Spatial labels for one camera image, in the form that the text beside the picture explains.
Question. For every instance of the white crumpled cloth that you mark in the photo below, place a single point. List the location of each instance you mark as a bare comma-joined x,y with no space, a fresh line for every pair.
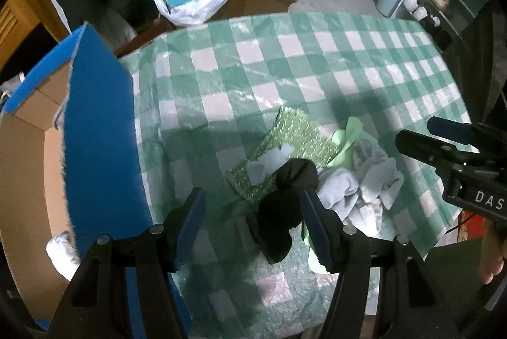
61,252

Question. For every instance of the light green cloth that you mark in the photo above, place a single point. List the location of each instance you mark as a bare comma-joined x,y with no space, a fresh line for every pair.
350,133

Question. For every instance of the white plastic bag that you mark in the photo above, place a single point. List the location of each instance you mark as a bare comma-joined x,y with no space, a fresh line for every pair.
190,10

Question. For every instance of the black sock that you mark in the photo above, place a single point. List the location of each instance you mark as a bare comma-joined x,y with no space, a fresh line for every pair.
281,212

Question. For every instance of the white sock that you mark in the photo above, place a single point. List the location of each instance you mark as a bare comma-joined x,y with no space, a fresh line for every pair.
380,176

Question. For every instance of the sparkly green scrub cloth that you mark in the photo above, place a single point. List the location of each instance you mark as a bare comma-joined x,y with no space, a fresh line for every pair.
293,133

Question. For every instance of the white shoes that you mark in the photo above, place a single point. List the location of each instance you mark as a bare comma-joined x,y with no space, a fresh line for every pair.
416,6

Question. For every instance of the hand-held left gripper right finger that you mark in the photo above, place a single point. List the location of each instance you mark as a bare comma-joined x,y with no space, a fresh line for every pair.
317,228

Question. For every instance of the person's right hand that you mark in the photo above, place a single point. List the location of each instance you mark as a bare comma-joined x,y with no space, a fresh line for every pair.
491,256

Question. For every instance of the green white checkered tablecloth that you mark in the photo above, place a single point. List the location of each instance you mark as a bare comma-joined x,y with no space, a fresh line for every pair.
297,58

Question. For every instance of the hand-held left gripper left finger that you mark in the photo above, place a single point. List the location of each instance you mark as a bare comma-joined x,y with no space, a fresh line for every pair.
191,222

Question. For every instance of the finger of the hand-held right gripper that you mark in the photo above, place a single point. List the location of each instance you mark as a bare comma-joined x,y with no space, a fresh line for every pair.
451,129
427,149

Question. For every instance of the cardboard box with blue flaps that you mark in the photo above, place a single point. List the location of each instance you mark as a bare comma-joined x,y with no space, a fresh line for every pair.
103,133

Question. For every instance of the wooden slatted cabinet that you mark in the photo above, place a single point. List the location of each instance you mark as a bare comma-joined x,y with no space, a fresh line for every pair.
23,22

